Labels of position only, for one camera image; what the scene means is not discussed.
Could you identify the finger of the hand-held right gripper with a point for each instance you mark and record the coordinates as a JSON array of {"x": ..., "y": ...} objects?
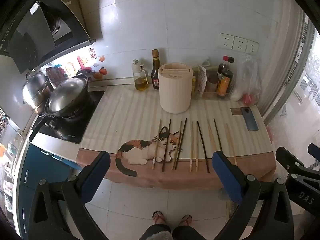
[
  {"x": 287, "y": 158},
  {"x": 315, "y": 151}
]

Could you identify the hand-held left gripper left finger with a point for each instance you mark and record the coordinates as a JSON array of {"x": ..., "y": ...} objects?
[{"x": 96, "y": 175}]

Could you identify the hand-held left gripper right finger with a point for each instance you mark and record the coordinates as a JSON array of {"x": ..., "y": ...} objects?
[{"x": 226, "y": 175}]

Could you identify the cream round chopstick holder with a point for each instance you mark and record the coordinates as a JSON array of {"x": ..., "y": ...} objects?
[{"x": 175, "y": 92}]

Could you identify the black gas stove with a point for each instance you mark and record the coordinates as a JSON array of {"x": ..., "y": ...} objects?
[{"x": 72, "y": 130}]

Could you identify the blue kitchen cabinet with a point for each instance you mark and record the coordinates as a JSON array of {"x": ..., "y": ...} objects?
[{"x": 42, "y": 170}]

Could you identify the blue smartphone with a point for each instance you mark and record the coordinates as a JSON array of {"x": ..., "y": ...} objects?
[{"x": 249, "y": 118}]

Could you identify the person's right foot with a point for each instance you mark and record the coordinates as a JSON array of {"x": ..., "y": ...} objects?
[{"x": 185, "y": 220}]

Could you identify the person's foot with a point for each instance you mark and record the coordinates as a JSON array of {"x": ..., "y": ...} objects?
[
  {"x": 185, "y": 220},
  {"x": 159, "y": 217}
]

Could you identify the small brown card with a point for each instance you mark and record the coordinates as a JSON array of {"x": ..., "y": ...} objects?
[{"x": 236, "y": 111}]

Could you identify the striped cat-print table mat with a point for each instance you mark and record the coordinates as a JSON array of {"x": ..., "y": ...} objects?
[{"x": 130, "y": 115}]

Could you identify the red round item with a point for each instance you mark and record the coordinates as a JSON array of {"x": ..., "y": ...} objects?
[{"x": 249, "y": 99}]

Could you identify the person's dark pants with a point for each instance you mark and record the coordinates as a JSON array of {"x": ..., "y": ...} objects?
[{"x": 185, "y": 233}]

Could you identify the person's left foot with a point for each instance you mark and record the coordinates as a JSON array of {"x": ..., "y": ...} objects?
[{"x": 159, "y": 217}]

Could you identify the clear plastic tray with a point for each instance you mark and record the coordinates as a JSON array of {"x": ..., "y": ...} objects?
[{"x": 210, "y": 95}]

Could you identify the clear plastic bag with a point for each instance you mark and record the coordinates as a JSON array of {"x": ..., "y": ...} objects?
[{"x": 247, "y": 77}]

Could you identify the brown cardboard tube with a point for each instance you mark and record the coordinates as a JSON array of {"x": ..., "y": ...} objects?
[{"x": 212, "y": 83}]

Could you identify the white printed packet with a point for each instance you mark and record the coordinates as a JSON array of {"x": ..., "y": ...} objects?
[{"x": 202, "y": 80}]

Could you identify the stainless steel steamer pot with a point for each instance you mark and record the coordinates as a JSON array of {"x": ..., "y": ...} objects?
[{"x": 35, "y": 90}]

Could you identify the clear oil dispenser bottle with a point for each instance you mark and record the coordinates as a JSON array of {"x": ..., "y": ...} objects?
[{"x": 140, "y": 80}]

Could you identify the pink topped kettle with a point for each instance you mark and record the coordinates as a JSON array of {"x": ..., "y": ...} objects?
[{"x": 86, "y": 69}]

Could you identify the brown glass sauce bottle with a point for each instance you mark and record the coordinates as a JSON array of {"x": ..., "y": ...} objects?
[{"x": 155, "y": 77}]

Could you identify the black range hood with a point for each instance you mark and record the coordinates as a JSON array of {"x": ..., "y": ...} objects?
[{"x": 37, "y": 30}]

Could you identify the grey window frame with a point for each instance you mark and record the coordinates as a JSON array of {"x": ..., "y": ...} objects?
[{"x": 287, "y": 80}]

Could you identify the colourful wall stickers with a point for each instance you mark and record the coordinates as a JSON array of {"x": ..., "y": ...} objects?
[{"x": 70, "y": 67}]

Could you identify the white wall socket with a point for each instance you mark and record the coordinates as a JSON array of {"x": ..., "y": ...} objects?
[
  {"x": 240, "y": 44},
  {"x": 225, "y": 41},
  {"x": 252, "y": 47}
]

